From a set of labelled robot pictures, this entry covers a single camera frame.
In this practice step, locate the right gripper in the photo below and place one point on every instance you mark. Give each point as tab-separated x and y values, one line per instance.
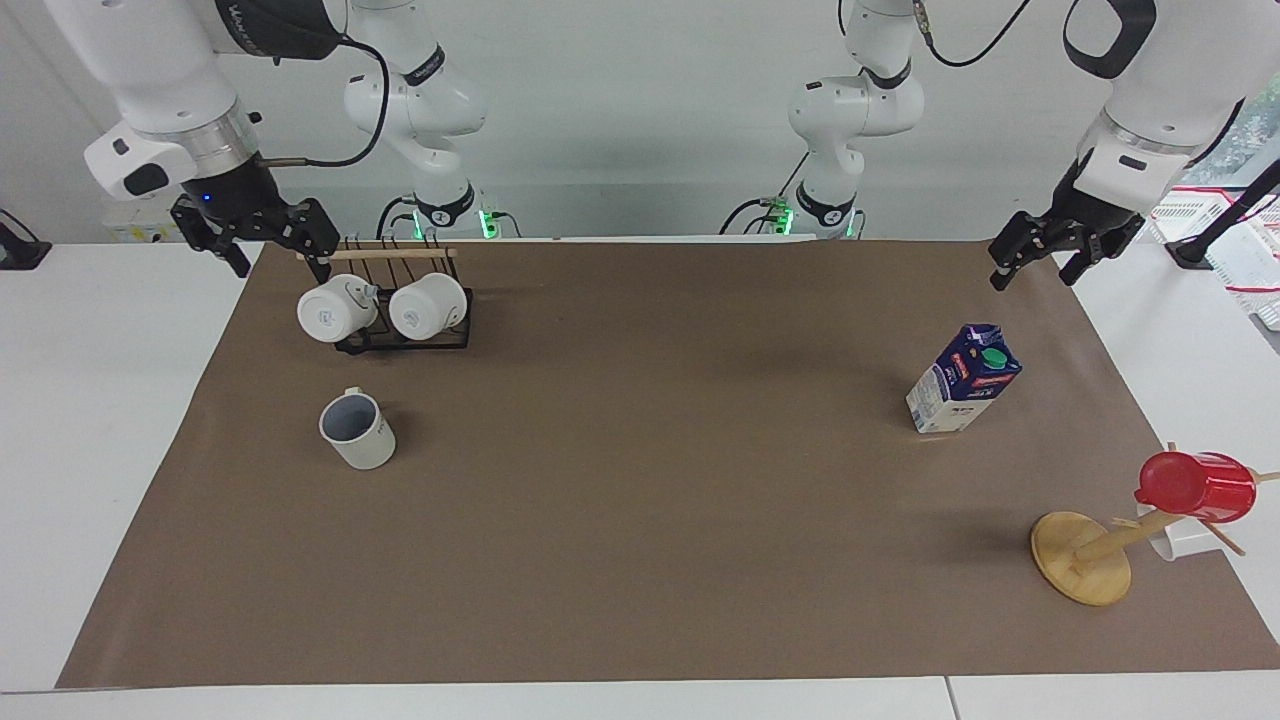
232	195

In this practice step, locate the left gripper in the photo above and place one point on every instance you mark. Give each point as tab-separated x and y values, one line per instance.
1092	212

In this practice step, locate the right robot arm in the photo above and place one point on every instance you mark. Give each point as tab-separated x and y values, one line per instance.
165	70

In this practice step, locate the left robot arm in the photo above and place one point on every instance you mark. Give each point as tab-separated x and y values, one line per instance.
1165	110

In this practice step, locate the blue and white milk carton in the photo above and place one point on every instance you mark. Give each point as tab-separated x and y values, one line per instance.
950	395

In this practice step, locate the red cup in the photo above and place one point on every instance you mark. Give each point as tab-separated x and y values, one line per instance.
1200	488

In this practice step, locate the white cup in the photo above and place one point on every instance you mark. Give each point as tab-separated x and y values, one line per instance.
1185	542

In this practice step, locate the black stand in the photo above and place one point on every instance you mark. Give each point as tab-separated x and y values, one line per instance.
1225	218

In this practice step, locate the white plastic basket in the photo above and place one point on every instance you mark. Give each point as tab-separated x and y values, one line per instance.
1245	255

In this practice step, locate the white mug with grey inside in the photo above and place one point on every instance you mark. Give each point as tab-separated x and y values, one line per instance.
365	445

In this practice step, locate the wooden mug tree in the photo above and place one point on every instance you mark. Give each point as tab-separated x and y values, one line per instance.
1080	560

